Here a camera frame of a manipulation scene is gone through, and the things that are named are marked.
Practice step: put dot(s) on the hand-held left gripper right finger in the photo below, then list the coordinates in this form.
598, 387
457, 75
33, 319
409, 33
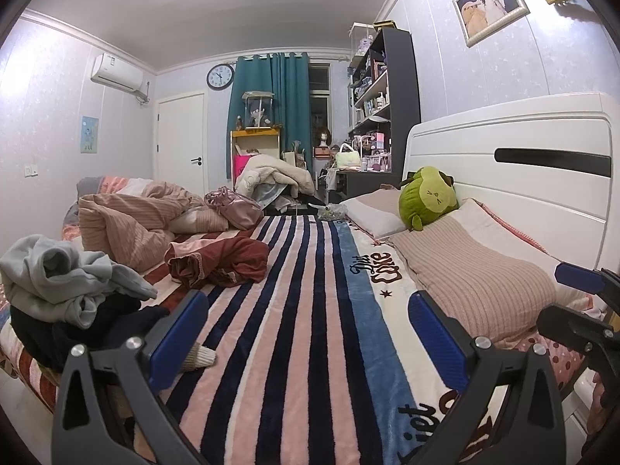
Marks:
438, 339

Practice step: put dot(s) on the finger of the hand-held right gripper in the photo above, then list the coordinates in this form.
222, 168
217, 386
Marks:
579, 276
576, 332

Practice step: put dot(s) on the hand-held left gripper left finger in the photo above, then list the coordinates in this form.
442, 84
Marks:
177, 334

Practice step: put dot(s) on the light grey sweatshirt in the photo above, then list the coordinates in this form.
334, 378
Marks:
58, 276

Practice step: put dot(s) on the beige sock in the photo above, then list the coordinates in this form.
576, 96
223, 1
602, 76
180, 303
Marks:
201, 356

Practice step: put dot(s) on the polka dot bed sheet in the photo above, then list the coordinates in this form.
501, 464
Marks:
557, 373

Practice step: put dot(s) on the large ribbed beige pillow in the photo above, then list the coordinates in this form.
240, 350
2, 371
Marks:
474, 271

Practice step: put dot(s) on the dark navy garment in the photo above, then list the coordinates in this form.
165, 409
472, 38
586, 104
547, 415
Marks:
97, 324

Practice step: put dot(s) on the red-brown garment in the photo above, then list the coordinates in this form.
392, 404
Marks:
227, 261

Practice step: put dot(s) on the pink striped quilt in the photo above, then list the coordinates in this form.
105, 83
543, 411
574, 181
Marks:
121, 232

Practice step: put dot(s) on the striped plush blanket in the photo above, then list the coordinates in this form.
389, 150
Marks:
300, 348

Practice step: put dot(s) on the pink satin garment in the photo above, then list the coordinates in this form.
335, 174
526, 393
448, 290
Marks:
235, 208

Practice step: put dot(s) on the green plush toy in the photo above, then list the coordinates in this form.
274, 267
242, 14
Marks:
426, 198

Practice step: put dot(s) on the small ribbed pink pillow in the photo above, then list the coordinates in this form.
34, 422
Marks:
373, 210

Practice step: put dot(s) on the white bed headboard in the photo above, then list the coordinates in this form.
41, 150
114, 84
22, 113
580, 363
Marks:
533, 126

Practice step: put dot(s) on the clear plastic bag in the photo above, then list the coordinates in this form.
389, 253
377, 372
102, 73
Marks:
333, 212

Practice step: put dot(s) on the dark desk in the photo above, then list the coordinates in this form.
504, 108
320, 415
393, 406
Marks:
368, 181

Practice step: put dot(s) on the beige duvet pile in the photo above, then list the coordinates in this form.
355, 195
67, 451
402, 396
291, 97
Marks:
271, 169

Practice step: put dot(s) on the white door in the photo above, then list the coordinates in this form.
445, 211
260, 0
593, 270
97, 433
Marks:
179, 135

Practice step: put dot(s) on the light green handbag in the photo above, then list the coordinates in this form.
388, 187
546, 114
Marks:
348, 157

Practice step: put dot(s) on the yellow shelf unit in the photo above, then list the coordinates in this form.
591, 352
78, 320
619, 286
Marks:
254, 138

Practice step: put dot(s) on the wig head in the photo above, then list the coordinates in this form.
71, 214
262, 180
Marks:
323, 136

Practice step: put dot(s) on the doll display case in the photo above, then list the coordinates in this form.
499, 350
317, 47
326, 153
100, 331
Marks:
257, 110

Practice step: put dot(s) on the teal curtain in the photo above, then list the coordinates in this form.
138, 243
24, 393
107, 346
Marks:
286, 101

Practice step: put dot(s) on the dark bookshelf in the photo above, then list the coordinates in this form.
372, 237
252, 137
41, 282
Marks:
404, 82

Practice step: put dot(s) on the white air conditioner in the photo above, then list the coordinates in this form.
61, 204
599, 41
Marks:
116, 75

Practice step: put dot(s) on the window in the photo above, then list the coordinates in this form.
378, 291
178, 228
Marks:
319, 92

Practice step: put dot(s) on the clear display box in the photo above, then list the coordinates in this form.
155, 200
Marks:
361, 38

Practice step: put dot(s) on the small blue wall poster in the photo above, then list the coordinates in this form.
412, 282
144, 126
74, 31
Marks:
89, 134

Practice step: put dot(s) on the wall light switch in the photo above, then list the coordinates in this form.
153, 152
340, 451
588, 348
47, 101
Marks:
31, 170

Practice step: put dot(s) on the round wall clock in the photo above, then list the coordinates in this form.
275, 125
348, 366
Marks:
220, 76

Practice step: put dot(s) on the framed wall picture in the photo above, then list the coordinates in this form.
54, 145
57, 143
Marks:
489, 5

